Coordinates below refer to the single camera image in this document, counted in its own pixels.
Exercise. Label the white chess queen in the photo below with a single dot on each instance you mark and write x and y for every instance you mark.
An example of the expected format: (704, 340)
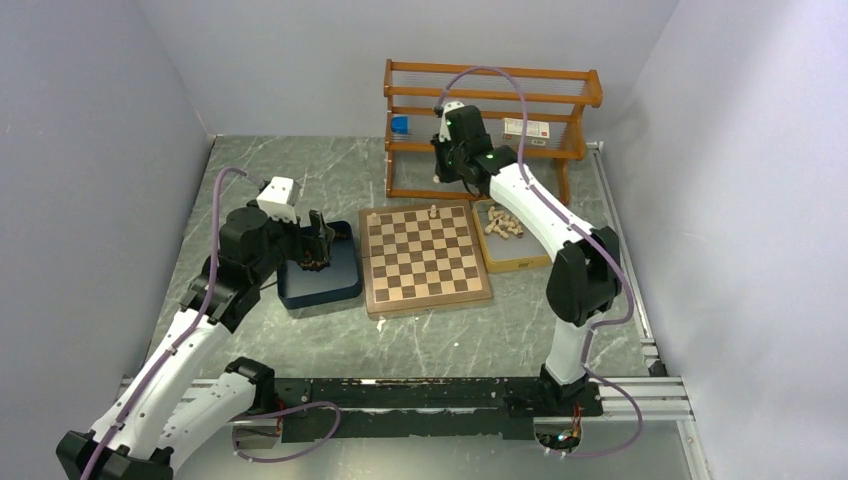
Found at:
(510, 229)

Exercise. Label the white red box on shelf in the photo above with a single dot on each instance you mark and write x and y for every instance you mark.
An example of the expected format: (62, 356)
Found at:
(536, 132)

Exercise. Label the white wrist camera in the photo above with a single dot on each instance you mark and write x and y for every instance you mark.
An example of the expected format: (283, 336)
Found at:
(448, 113)
(278, 199)

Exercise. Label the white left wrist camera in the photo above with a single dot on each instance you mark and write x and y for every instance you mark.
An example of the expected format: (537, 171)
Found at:
(278, 199)

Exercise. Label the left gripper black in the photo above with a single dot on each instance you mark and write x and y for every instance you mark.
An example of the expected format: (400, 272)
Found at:
(314, 246)

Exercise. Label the white chess king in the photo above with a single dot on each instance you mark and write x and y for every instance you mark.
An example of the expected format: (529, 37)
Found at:
(494, 214)

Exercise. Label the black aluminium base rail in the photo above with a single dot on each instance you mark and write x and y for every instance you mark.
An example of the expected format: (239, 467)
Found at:
(452, 407)

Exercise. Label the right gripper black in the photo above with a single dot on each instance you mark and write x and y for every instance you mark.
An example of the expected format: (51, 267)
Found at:
(442, 174)

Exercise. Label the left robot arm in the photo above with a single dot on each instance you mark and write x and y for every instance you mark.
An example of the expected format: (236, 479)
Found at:
(148, 433)

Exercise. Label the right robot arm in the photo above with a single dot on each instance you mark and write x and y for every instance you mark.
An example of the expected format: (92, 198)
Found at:
(583, 282)

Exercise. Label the pile of brown chess pieces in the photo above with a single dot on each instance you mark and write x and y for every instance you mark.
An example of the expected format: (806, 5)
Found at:
(313, 265)

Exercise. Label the white chess knight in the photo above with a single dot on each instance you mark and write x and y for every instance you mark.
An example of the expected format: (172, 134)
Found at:
(493, 228)

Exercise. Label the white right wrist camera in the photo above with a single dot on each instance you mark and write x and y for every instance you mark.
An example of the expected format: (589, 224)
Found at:
(448, 113)

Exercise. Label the blue box on shelf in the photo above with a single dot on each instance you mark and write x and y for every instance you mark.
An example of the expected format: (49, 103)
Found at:
(399, 125)

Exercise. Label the wooden chessboard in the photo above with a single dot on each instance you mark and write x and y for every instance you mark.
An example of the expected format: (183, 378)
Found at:
(412, 262)

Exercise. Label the orange wooden shelf rack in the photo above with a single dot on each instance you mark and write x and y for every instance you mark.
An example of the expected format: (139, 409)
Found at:
(559, 97)

